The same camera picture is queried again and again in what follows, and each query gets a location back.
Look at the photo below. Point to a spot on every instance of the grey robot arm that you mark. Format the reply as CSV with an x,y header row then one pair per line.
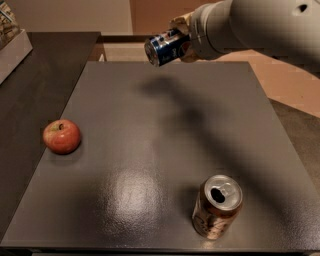
x,y
287,30

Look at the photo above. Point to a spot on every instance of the red apple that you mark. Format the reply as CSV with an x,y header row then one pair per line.
x,y
62,136

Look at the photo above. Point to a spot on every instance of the blue pepsi can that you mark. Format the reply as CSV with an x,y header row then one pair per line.
x,y
166,47

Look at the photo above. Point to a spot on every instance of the dark side table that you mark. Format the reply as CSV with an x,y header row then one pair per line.
x,y
35,93

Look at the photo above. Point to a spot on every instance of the white box with snacks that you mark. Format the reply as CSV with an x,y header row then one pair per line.
x,y
15,44

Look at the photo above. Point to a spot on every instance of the brown open soda can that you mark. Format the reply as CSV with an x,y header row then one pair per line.
x,y
218,203

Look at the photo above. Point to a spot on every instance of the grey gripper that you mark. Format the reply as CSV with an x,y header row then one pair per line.
x,y
201,33

